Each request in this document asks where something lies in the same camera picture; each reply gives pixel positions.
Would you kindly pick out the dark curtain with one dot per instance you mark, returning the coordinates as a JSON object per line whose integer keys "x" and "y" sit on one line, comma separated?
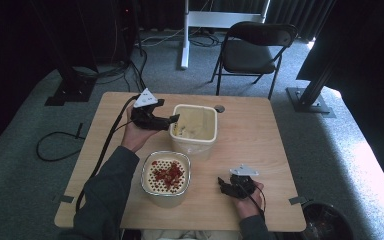
{"x": 290, "y": 15}

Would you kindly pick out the perforated strainer insert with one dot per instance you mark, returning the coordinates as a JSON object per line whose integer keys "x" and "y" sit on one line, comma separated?
{"x": 155, "y": 186}

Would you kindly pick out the black metal stand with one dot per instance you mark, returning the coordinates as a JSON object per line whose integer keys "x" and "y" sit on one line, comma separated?
{"x": 70, "y": 90}
{"x": 308, "y": 100}

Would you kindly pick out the cream container with metal rim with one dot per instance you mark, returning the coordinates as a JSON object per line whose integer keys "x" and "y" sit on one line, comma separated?
{"x": 165, "y": 200}

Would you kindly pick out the white desk frame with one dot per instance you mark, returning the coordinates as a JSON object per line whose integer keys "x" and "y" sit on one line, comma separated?
{"x": 210, "y": 19}

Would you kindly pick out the person's left hand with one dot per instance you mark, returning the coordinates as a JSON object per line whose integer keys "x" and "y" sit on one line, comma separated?
{"x": 136, "y": 138}

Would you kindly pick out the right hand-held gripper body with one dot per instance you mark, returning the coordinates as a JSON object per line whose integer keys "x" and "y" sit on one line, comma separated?
{"x": 243, "y": 186}

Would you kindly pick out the grey table grommet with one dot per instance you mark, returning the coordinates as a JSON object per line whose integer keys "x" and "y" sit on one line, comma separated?
{"x": 219, "y": 108}

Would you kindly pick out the cream plastic container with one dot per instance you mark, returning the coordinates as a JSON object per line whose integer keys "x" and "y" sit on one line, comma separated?
{"x": 196, "y": 125}

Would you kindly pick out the red chili pieces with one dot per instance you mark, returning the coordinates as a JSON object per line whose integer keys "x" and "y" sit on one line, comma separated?
{"x": 168, "y": 175}

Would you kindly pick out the person's right hand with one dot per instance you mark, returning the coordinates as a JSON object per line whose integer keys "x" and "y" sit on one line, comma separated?
{"x": 248, "y": 205}

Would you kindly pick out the grey tape strip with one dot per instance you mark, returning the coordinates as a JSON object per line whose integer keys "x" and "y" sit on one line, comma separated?
{"x": 298, "y": 200}
{"x": 63, "y": 199}

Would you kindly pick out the black folding chair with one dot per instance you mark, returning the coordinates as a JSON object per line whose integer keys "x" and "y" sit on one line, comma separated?
{"x": 248, "y": 56}

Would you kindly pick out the black round bin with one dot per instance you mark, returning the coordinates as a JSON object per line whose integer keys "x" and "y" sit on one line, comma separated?
{"x": 330, "y": 223}

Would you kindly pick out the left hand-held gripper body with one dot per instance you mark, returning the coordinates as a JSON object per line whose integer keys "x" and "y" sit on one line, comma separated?
{"x": 146, "y": 120}

